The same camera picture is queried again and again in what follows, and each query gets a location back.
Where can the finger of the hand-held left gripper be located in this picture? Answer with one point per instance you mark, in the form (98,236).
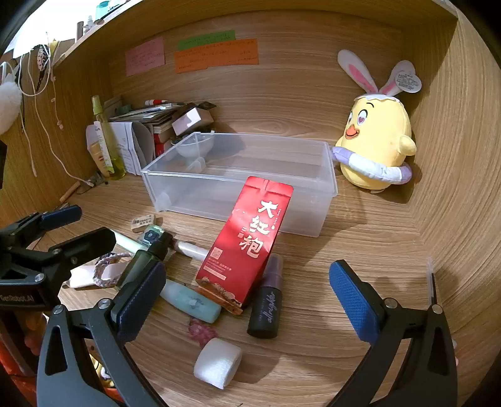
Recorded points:
(88,240)
(60,217)

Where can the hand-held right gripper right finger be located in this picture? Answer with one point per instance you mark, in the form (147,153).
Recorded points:
(352,299)

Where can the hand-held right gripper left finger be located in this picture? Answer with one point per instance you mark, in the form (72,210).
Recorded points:
(141,299)

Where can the dark green spray bottle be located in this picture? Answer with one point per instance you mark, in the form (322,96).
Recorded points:
(141,262)

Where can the small eraser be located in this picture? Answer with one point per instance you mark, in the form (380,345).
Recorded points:
(143,222)

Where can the red tea packet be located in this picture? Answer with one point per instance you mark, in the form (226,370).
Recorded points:
(242,250)

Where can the clear plastic storage bin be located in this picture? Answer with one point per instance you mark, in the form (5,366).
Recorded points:
(188,184)

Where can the wooden stick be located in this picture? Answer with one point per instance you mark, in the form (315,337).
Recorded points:
(69,191)

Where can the pale green tube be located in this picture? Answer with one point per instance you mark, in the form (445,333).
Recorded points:
(129,241)

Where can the teal cosmetic tube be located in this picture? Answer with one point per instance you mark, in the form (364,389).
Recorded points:
(188,303)

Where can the small teal tin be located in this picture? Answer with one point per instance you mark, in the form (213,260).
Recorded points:
(151,235)

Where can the white cream tube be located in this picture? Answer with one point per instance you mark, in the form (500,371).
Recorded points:
(98,152)

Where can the yellow-green spray bottle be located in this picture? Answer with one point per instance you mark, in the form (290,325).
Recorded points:
(113,156)

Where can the black pen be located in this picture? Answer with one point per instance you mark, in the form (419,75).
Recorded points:
(432,285)

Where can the black setting spray bottle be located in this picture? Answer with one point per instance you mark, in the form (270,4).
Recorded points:
(266,313)

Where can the white paper box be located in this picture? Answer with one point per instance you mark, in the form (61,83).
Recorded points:
(125,144)

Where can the white foam roll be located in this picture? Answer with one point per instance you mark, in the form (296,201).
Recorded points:
(217,364)

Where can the white pompom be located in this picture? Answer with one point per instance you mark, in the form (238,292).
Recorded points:
(8,105)

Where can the stack of books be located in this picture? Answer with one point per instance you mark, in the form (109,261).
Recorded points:
(148,115)

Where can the red and white marker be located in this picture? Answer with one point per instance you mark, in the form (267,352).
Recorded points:
(155,102)

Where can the small cardboard box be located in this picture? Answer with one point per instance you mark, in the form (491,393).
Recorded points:
(191,119)

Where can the yellow chick plush toy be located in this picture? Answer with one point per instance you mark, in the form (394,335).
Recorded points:
(375,137)

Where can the pink paper note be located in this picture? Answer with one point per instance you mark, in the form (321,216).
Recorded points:
(145,56)

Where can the orange paper note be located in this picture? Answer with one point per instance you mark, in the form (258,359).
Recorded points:
(217,56)

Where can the green paper note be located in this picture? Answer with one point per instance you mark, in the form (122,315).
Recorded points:
(205,39)

